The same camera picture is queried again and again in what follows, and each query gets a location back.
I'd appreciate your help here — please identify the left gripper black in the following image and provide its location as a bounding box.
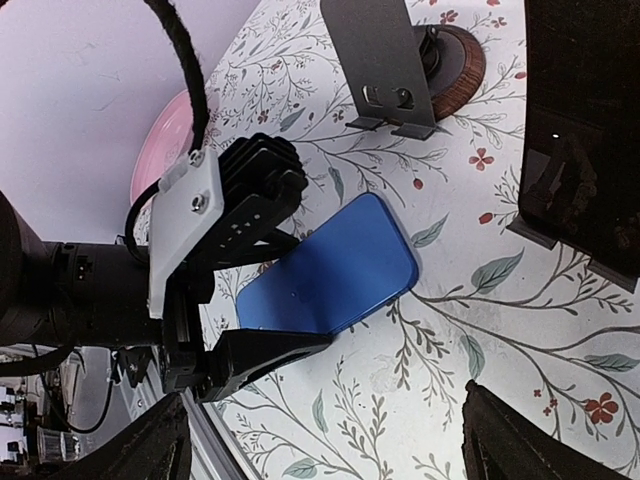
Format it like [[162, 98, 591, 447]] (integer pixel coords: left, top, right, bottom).
[[1, 198, 214, 400]]

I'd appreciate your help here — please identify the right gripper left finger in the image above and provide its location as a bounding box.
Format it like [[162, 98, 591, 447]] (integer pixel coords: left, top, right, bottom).
[[33, 393, 192, 480]]

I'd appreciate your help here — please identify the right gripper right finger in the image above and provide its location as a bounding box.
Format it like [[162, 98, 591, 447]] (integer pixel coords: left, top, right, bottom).
[[462, 380, 624, 480]]

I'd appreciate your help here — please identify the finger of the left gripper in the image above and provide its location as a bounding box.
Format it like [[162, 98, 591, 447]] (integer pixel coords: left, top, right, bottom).
[[249, 229, 300, 260], [197, 329, 334, 403]]

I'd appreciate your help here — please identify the blue phone face down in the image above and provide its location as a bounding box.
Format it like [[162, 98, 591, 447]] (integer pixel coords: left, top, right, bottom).
[[236, 193, 419, 335]]

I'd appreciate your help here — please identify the black round folding stand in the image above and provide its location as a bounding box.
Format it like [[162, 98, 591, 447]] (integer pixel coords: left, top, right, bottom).
[[319, 0, 486, 140]]

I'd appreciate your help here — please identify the round wooden base stand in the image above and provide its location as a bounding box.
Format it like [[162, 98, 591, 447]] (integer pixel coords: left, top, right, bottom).
[[507, 215, 639, 294]]

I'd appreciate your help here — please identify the black phone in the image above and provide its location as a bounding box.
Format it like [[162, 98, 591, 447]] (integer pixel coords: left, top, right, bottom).
[[518, 1, 639, 277]]

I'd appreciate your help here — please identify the floral table mat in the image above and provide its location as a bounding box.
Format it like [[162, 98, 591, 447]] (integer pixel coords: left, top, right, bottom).
[[194, 1, 639, 479]]

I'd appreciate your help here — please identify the pink round object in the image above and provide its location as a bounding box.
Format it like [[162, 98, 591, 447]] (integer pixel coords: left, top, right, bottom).
[[130, 90, 193, 204]]

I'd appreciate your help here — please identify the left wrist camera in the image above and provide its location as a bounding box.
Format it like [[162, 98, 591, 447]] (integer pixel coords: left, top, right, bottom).
[[147, 133, 308, 319]]

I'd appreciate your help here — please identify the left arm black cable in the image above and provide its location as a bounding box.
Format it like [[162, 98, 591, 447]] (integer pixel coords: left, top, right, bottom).
[[124, 0, 211, 266]]

